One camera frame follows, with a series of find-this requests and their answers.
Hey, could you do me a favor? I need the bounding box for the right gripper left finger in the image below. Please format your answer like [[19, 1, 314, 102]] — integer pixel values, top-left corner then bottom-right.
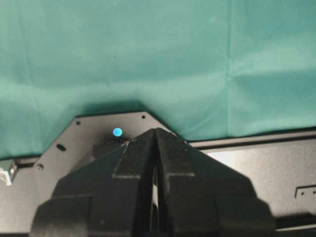
[[31, 129, 156, 237]]

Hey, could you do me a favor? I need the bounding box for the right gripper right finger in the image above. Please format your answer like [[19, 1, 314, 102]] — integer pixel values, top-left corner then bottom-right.
[[156, 129, 276, 237]]

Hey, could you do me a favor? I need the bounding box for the blue led button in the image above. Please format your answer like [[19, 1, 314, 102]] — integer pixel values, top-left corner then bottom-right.
[[112, 127, 123, 137]]

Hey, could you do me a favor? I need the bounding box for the green table cloth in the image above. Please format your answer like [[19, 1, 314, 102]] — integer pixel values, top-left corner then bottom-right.
[[0, 0, 316, 158]]

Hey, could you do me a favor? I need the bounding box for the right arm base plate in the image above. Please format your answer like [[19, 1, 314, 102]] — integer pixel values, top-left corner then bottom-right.
[[0, 112, 316, 236]]

